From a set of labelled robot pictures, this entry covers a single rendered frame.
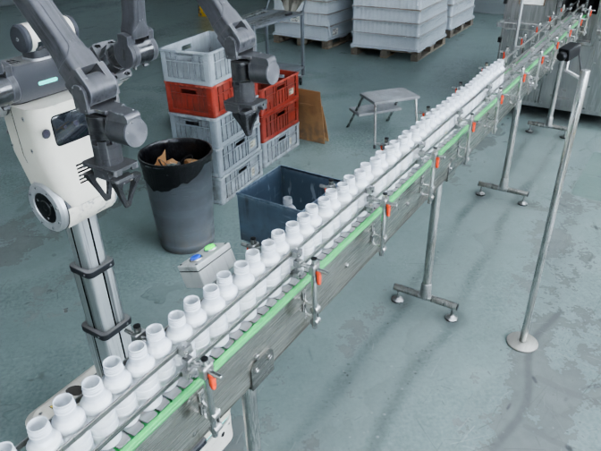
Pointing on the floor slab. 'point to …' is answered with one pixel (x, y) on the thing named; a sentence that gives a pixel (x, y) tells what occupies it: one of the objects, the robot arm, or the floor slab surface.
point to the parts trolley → (274, 23)
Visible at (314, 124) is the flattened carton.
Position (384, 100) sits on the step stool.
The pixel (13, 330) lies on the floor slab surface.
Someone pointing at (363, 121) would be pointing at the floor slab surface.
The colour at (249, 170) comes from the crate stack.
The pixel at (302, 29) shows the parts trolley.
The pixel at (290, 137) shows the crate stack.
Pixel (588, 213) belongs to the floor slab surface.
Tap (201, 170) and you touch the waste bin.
